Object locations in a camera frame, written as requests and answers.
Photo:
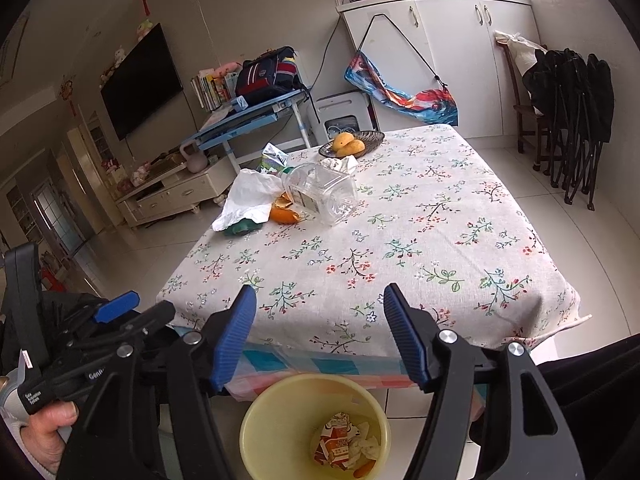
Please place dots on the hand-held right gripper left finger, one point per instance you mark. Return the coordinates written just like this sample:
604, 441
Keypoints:
235, 340

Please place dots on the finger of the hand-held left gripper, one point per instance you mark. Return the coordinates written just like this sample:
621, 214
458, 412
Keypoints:
117, 306
155, 317

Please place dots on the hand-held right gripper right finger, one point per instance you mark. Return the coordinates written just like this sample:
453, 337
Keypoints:
406, 340

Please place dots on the yellow plastic bin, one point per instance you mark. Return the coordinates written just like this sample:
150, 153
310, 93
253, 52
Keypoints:
270, 420

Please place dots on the orange peel with stem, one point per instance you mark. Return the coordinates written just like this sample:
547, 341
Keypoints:
284, 215

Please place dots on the large white tissue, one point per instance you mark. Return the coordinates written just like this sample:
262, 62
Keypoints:
340, 164

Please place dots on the person's left hand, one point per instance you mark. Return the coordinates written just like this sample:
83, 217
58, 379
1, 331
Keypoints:
47, 420

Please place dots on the pastel checkered table cover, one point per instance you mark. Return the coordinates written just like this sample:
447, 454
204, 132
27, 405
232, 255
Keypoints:
300, 366

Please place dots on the floral tablecloth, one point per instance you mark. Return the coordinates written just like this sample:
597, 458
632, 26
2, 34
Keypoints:
390, 240

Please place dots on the green wrapper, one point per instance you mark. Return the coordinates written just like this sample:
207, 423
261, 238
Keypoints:
240, 228

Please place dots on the small crumpled tissue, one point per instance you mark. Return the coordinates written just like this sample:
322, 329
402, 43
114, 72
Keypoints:
366, 446

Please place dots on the cream television cabinet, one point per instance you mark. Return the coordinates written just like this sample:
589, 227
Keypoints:
170, 192

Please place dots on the red and white carton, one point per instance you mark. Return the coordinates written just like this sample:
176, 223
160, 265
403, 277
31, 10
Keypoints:
332, 442

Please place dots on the small orange peel piece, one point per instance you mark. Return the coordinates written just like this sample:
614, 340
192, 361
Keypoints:
363, 469

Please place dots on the beige jug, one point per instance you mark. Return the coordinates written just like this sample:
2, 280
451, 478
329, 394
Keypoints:
194, 159

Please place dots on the clear plastic bottle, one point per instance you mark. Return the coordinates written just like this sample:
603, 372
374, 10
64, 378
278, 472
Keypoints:
327, 192

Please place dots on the green and white carton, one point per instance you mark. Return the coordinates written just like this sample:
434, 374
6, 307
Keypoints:
272, 157

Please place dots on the person's dark clothing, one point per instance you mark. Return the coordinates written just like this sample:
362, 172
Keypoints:
590, 400

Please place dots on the long yellow mango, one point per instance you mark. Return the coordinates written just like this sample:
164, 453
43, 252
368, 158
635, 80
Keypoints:
357, 147

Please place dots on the dark fruit plate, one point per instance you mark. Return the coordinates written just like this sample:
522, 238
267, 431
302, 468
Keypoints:
372, 136

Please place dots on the round yellow mango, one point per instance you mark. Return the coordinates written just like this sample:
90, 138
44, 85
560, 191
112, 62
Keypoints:
341, 140

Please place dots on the blue study desk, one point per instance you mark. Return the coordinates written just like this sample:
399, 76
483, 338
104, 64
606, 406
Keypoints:
240, 120

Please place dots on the black flat television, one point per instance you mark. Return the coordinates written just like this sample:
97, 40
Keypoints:
140, 80

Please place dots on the row of books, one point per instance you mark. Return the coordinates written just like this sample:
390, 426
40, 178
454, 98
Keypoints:
210, 91

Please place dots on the white air purifier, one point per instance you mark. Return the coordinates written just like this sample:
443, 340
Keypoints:
340, 110

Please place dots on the colourful printed bag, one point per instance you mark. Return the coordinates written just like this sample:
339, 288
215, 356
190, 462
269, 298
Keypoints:
400, 92

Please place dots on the white plush toy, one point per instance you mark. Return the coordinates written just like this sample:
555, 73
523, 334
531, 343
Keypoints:
117, 56

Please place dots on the dark wooden chair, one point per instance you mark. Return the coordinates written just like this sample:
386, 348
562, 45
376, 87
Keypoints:
522, 115

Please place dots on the pink plush toy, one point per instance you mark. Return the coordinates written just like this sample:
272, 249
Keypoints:
227, 67

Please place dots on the dark blue striped backpack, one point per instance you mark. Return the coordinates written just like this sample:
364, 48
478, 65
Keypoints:
267, 75

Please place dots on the green plush toy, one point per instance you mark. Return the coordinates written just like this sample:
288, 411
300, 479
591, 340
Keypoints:
145, 27

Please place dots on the white cabinet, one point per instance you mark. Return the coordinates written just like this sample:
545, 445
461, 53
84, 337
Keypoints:
450, 50

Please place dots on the chair with black jacket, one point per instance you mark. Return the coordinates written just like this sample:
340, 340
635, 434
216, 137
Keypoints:
570, 90

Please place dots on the white cloth bag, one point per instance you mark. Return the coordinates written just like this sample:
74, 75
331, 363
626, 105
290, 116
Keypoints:
520, 52

